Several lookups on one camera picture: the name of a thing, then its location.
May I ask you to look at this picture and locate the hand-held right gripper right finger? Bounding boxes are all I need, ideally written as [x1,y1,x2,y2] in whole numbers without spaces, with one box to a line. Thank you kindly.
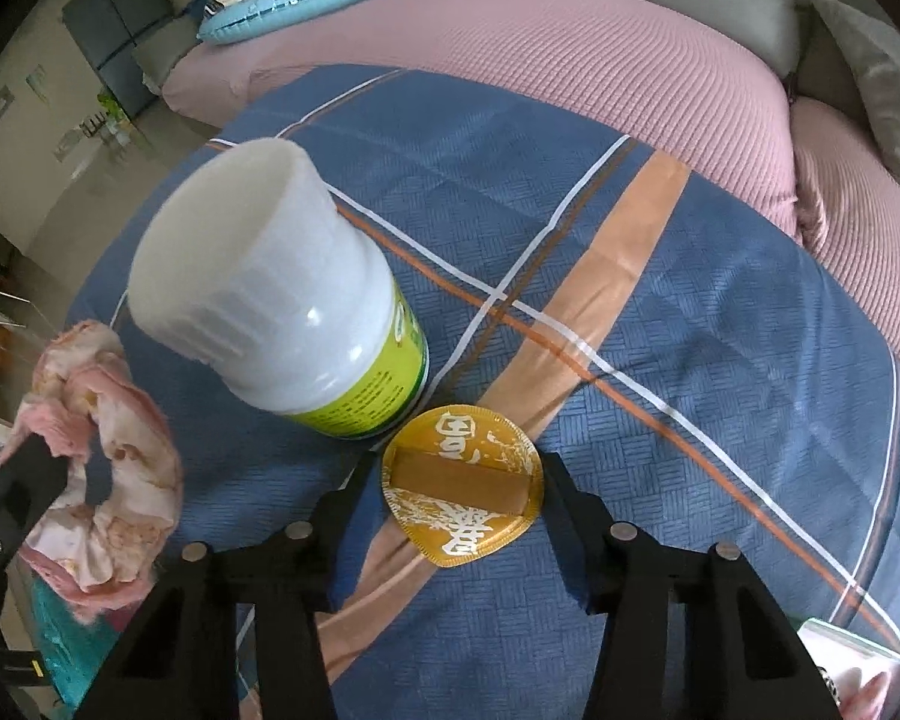
[540,454,833,720]

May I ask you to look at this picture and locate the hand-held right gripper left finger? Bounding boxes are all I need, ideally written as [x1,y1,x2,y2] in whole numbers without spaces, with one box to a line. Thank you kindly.
[75,450,382,720]

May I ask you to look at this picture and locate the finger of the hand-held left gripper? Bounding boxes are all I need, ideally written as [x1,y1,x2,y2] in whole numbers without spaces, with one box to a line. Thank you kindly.
[0,435,70,565]

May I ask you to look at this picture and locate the pink floral scrunchie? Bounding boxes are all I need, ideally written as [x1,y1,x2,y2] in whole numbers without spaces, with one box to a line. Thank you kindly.
[0,320,185,625]

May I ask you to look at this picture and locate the gold round sauce cup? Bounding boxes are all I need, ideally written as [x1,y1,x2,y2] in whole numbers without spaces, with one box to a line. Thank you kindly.
[379,405,547,569]

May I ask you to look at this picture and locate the teal printed wipes pack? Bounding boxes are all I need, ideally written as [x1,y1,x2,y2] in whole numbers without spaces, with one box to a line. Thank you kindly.
[26,585,121,706]

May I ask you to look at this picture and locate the white bottle green label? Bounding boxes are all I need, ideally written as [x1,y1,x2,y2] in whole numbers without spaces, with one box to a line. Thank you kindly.
[126,136,430,442]

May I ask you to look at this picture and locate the pink ribbed seat cushion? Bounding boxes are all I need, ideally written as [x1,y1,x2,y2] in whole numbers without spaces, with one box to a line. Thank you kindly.
[790,96,900,387]
[161,34,316,125]
[247,0,803,245]

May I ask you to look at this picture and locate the blue-grey refrigerator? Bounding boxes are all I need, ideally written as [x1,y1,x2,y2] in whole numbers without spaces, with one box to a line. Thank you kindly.
[61,0,218,121]

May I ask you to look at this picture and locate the light blue inflatable cushion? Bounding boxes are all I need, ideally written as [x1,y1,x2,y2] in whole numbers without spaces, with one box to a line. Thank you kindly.
[197,0,395,46]

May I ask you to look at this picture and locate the grey pillow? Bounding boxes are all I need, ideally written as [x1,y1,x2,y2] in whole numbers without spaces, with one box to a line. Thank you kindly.
[810,0,900,207]

